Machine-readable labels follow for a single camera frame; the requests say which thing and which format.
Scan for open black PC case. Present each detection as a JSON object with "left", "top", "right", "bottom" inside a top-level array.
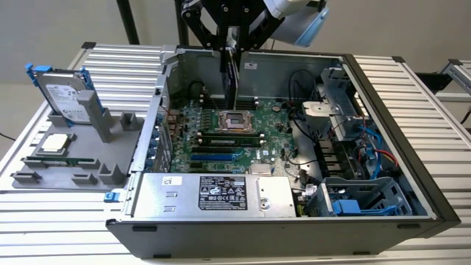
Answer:
[{"left": 105, "top": 44, "right": 462, "bottom": 259}]

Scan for red data wire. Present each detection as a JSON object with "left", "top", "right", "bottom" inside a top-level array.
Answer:
[{"left": 374, "top": 149, "right": 399, "bottom": 167}]

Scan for grey parts rack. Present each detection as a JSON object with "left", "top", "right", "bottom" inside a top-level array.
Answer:
[{"left": 11, "top": 89, "right": 144, "bottom": 190}]

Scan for hard disk in blue carrier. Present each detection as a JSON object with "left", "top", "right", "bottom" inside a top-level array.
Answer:
[{"left": 24, "top": 63, "right": 92, "bottom": 128}]

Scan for silver CPU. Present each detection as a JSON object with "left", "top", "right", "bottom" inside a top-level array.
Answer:
[{"left": 37, "top": 134, "right": 69, "bottom": 153}]

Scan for CPU socket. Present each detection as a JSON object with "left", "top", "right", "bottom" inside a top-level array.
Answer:
[{"left": 215, "top": 109, "right": 256, "bottom": 132}]

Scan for blue plastic drive carrier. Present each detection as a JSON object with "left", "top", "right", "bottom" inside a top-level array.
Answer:
[{"left": 331, "top": 199, "right": 410, "bottom": 216}]

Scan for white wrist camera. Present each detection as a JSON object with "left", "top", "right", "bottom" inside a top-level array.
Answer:
[{"left": 263, "top": 0, "right": 308, "bottom": 19}]

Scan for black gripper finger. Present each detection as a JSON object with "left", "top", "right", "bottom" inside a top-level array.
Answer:
[
  {"left": 235, "top": 12, "right": 278, "bottom": 66},
  {"left": 182, "top": 5, "right": 228, "bottom": 72}
]

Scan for grey metal drive cage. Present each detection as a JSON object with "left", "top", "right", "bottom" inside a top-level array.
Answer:
[{"left": 304, "top": 176, "right": 414, "bottom": 218}]

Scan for blue data wire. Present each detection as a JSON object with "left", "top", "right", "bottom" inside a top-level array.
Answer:
[{"left": 354, "top": 124, "right": 387, "bottom": 177}]

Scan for green motherboard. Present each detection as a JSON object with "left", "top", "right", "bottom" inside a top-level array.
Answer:
[{"left": 161, "top": 95, "right": 320, "bottom": 179}]

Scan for black table connector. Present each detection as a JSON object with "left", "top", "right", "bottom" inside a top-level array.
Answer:
[{"left": 415, "top": 71, "right": 452, "bottom": 92}]

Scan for green RAM stick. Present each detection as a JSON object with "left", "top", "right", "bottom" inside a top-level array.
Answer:
[
  {"left": 202, "top": 137, "right": 262, "bottom": 147},
  {"left": 23, "top": 156, "right": 95, "bottom": 168}
]

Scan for small silver heat sink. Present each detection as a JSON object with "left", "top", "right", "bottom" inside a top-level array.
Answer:
[{"left": 248, "top": 162, "right": 276, "bottom": 176}]

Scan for black expansion slot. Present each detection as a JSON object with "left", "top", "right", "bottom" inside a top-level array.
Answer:
[{"left": 191, "top": 147, "right": 244, "bottom": 156}]

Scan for silver power supply unit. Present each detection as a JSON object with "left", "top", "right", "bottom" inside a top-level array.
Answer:
[{"left": 133, "top": 173, "right": 298, "bottom": 219}]

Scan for metal disk bay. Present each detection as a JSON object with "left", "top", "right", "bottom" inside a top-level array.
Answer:
[{"left": 300, "top": 67, "right": 371, "bottom": 142}]

